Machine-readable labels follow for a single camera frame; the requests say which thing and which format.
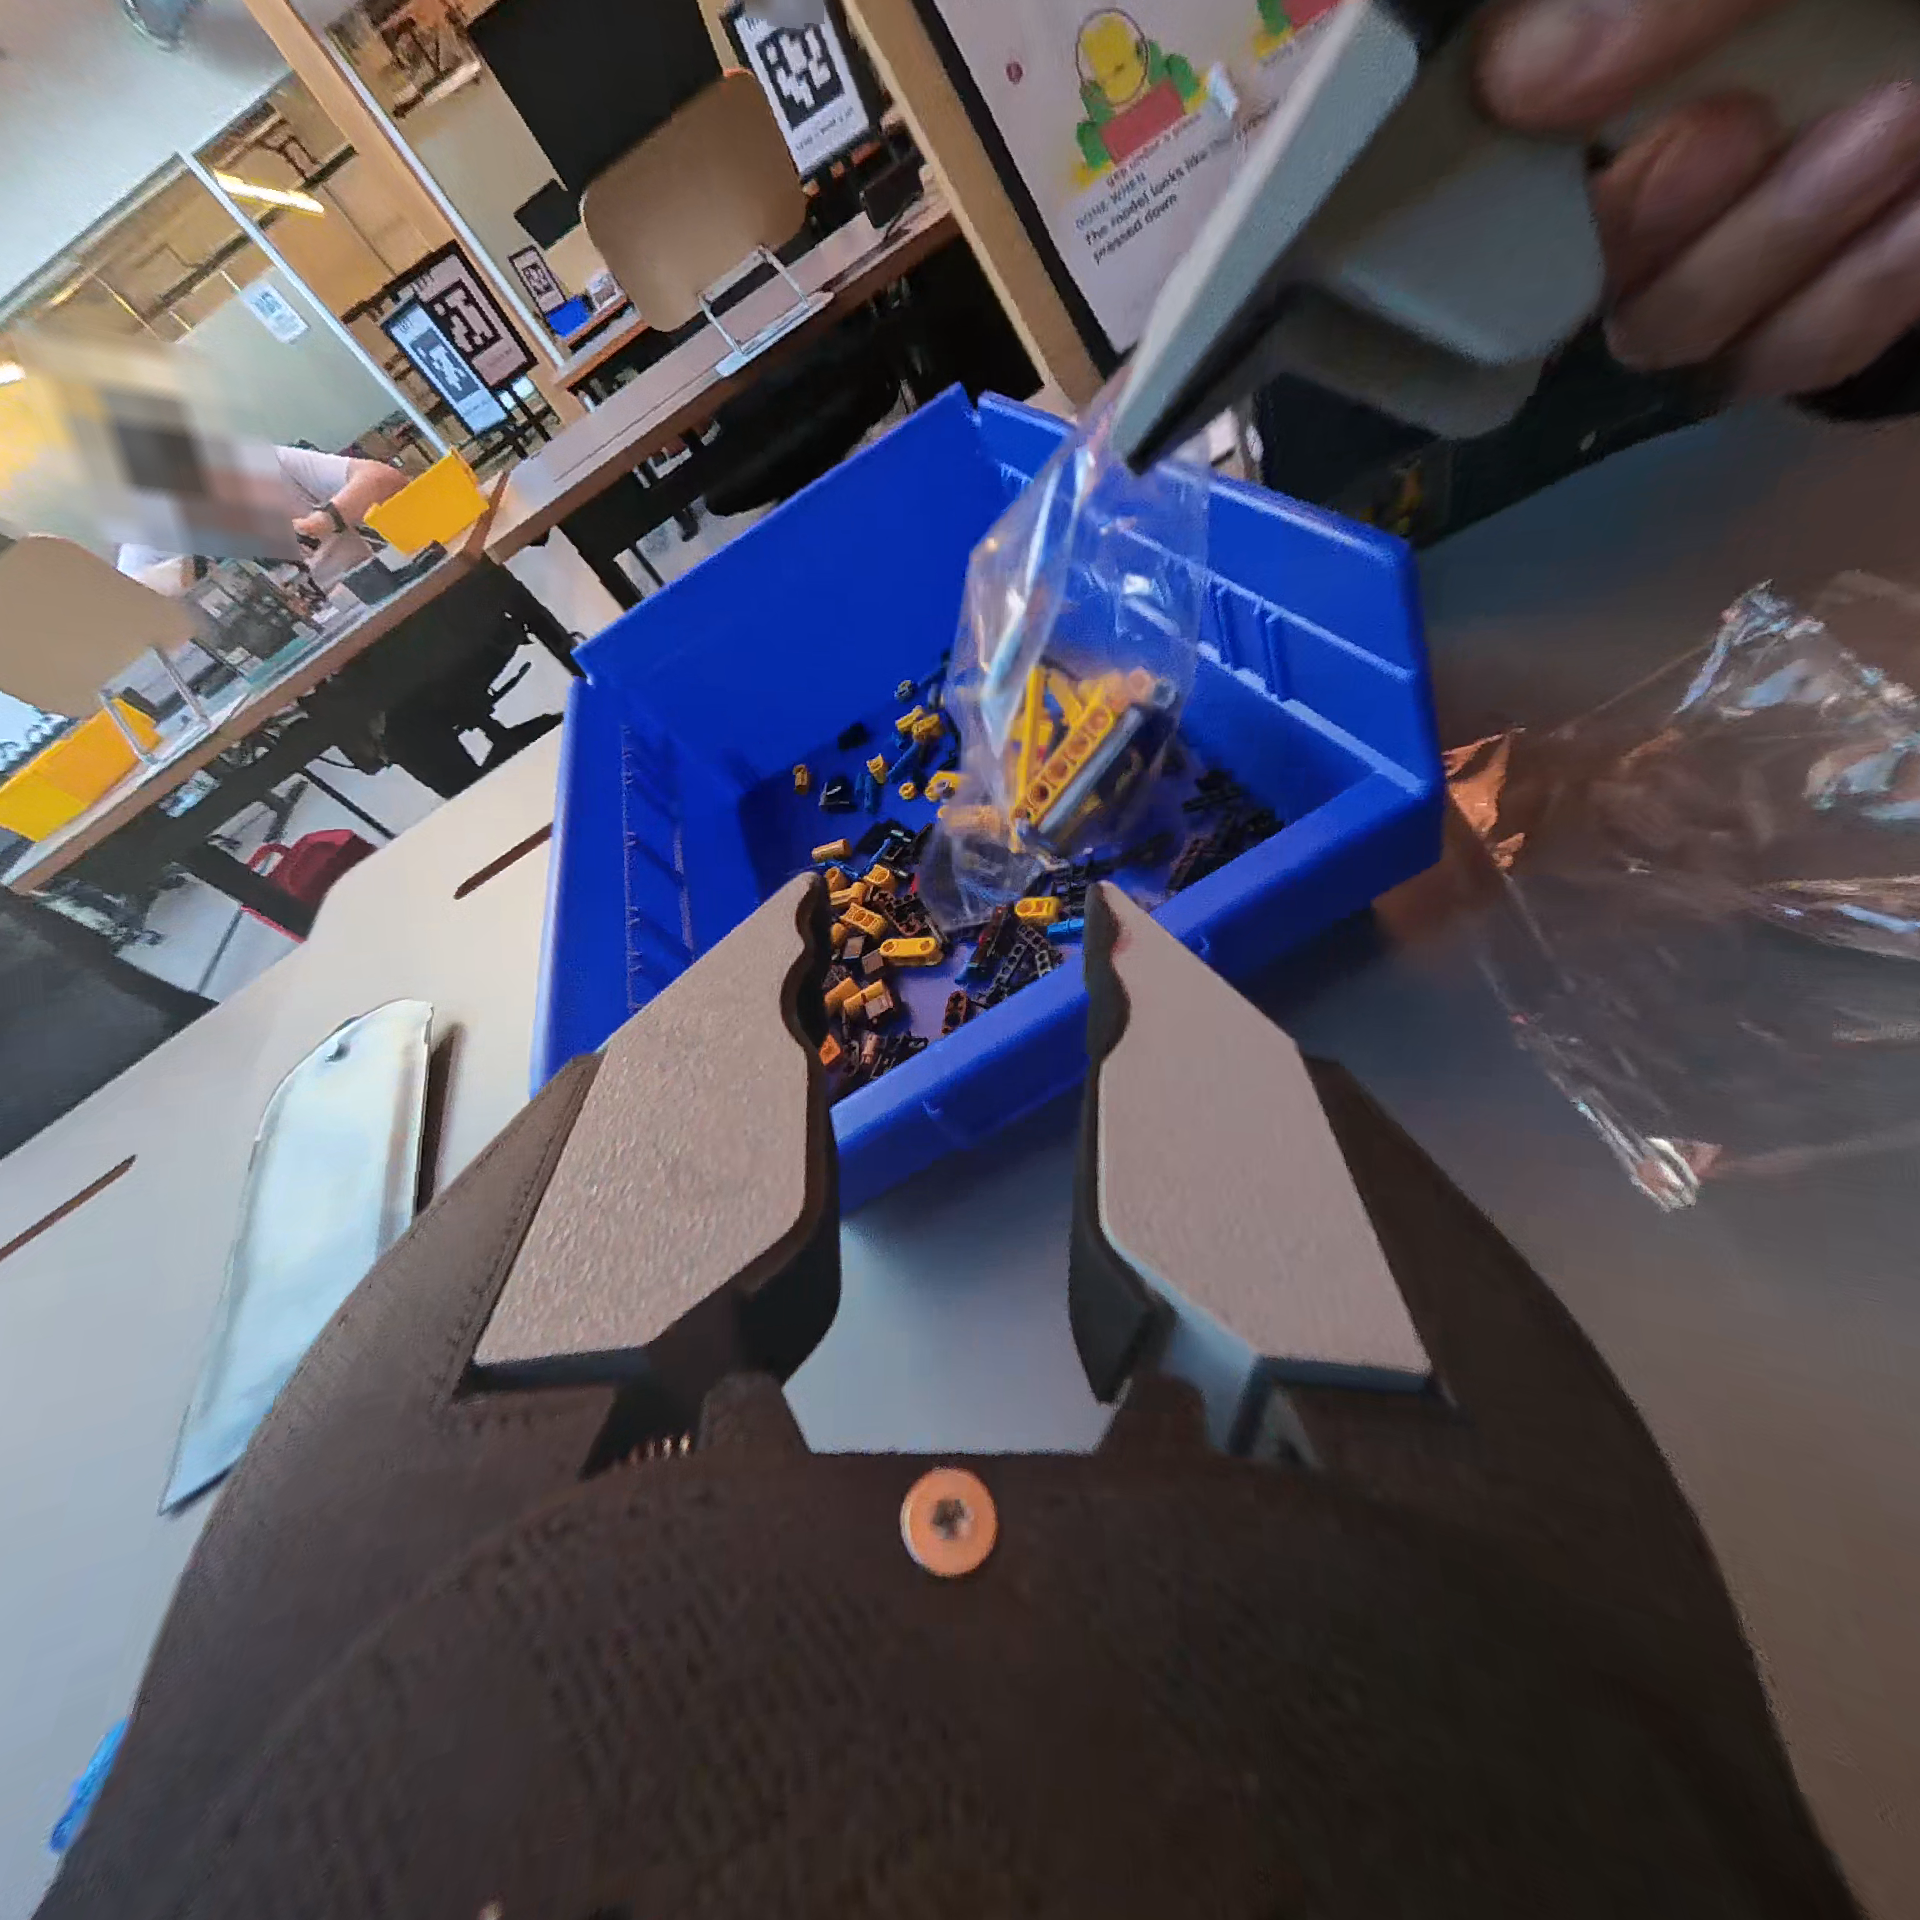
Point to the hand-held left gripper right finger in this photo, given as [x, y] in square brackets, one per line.
[1245, 1199]

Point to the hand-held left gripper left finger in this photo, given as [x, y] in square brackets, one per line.
[660, 1171]

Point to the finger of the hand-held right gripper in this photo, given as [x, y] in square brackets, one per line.
[1274, 227]

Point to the pile of small lego pieces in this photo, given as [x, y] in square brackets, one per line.
[887, 960]

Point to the blue plastic bin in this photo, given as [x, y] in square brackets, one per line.
[717, 674]

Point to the clear bag of lego pieces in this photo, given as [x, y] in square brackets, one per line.
[1082, 717]

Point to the white lego instruction poster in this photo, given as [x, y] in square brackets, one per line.
[1052, 181]

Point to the black lego box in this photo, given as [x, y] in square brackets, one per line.
[1334, 465]

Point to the person's right hand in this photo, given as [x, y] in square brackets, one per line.
[1738, 227]

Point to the silver foil pouch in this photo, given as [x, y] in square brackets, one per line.
[321, 1171]

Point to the red bag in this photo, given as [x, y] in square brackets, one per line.
[309, 873]

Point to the black white marker tag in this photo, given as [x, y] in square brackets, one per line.
[812, 77]
[457, 336]

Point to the empty clear plastic bag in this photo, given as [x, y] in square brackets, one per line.
[1725, 873]

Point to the wooden back chair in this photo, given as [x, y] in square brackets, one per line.
[77, 621]
[690, 197]

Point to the black office chair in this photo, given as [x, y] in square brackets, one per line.
[77, 1022]

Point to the wooden work table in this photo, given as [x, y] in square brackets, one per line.
[300, 660]
[672, 389]

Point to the black monitor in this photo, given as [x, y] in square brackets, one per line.
[600, 84]

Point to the yellow plastic bin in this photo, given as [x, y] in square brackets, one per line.
[77, 780]
[427, 502]

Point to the small blue object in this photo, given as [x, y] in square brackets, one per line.
[92, 1787]

